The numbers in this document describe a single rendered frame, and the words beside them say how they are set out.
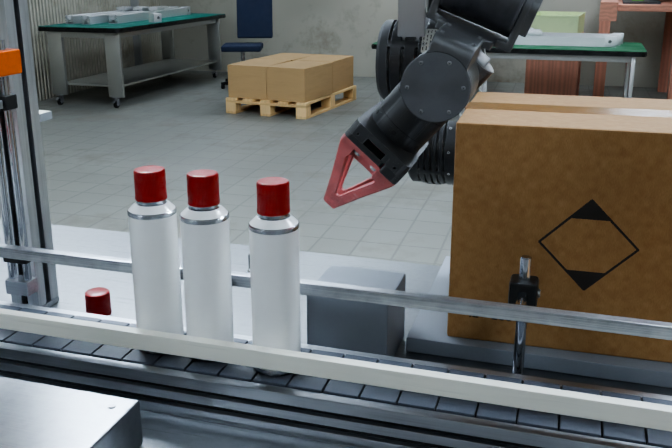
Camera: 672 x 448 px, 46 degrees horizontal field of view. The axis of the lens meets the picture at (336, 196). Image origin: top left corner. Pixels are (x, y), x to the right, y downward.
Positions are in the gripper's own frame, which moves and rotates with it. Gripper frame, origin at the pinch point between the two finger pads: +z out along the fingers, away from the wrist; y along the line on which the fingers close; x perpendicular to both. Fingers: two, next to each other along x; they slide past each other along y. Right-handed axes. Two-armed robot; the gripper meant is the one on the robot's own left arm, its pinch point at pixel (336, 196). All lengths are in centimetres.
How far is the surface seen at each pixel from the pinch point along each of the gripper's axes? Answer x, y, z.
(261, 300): 1.7, 4.0, 12.4
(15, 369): -13.1, 6.8, 39.8
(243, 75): -145, -583, 237
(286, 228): -1.4, 2.9, 5.0
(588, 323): 26.5, -2.0, -7.7
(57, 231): -33, -42, 62
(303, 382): 10.7, 4.5, 15.8
